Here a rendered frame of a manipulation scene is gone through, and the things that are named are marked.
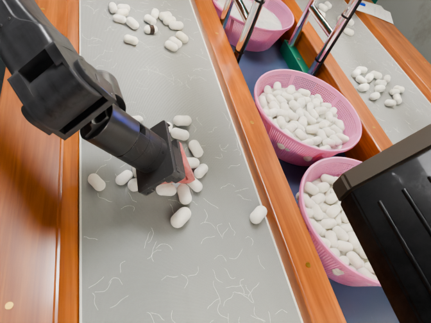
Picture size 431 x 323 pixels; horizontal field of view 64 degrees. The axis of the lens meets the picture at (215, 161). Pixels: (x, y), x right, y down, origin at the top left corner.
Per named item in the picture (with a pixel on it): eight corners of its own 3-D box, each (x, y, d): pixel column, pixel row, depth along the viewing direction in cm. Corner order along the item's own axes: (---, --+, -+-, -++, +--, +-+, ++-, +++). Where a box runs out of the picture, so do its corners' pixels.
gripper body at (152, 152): (172, 124, 53) (139, 98, 48) (183, 177, 47) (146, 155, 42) (140, 145, 55) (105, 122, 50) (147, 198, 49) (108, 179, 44)
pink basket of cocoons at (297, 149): (288, 193, 73) (310, 166, 66) (219, 109, 84) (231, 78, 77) (358, 157, 88) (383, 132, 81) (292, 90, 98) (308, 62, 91)
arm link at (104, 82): (19, 117, 37) (80, 68, 35) (18, 64, 44) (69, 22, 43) (99, 168, 46) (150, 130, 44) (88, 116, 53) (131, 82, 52)
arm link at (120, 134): (75, 144, 40) (109, 113, 39) (69, 110, 45) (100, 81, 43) (118, 168, 45) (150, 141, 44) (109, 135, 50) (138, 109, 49)
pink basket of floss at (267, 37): (258, 69, 100) (270, 40, 93) (186, 22, 104) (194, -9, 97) (293, 41, 117) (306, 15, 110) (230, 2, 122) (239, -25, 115)
